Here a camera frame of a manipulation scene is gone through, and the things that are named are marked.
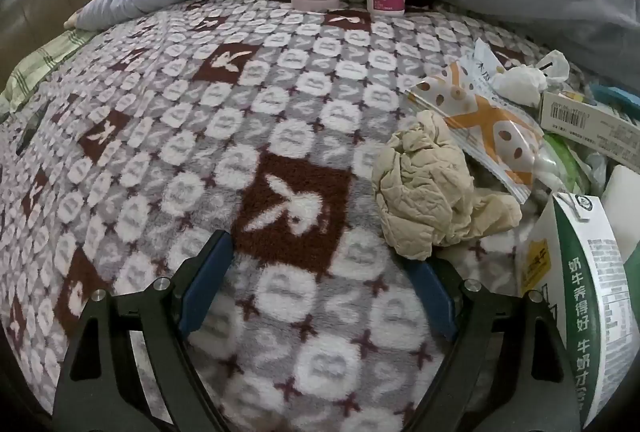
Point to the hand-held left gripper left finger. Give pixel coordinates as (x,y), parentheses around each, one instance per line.
(205,284)

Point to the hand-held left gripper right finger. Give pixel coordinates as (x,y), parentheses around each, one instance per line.
(430,294)

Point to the beige paper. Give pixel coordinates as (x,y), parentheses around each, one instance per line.
(425,182)

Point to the white tissue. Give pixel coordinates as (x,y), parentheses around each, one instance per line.
(556,65)
(517,82)

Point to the blue plastic packet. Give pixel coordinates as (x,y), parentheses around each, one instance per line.
(615,95)

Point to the grey maroon printed blanket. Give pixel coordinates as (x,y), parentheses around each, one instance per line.
(200,136)

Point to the green white milk carton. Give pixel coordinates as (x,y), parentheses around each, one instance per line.
(590,287)

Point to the orange white snack wrapper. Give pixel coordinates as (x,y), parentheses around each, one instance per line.
(492,126)

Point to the green plastic wrapper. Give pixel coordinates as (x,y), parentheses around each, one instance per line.
(565,156)

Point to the white cardboard box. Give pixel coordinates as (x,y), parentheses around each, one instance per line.
(585,121)

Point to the white printed wrapper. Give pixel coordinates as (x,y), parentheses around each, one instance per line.
(486,56)

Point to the green striped sheet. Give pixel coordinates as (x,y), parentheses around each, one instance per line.
(35,66)

